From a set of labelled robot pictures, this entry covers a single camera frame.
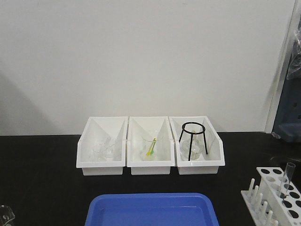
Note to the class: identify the clear glass test tube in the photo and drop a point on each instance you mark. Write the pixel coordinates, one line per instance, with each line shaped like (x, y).
(286, 179)

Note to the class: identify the white test tube rack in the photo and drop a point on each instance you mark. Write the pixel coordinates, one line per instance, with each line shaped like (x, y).
(266, 207)

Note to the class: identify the clear beaker in middle bin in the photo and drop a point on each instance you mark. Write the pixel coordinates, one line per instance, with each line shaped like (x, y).
(147, 139)

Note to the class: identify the white middle storage bin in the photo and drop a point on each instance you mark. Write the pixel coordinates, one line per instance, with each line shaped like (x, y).
(137, 126)

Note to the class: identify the white storage bin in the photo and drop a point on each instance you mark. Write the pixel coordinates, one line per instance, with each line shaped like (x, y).
(137, 126)
(206, 164)
(99, 128)

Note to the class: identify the yellow green plastic dropper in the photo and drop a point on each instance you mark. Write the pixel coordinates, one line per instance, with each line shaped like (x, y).
(151, 148)

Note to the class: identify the clear conical flask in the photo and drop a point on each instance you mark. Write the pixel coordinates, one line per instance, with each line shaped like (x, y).
(191, 148)

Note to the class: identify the small glassware in left bin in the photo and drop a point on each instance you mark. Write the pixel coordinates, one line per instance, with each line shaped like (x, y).
(104, 150)

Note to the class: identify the white left storage bin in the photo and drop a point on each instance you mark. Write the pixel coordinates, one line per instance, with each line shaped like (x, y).
(99, 128)

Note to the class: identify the white right storage bin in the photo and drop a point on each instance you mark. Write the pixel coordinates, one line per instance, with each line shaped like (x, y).
(206, 164)

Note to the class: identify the blue plastic tray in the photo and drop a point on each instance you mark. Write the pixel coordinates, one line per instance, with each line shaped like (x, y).
(153, 209)

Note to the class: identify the blue grey cabinet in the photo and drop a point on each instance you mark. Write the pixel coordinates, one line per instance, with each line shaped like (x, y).
(287, 124)

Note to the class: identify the clear glass beaker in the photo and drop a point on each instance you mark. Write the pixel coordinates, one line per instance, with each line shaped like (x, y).
(7, 216)

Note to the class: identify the black wire tripod stand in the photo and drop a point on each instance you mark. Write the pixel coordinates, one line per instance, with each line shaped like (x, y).
(196, 128)

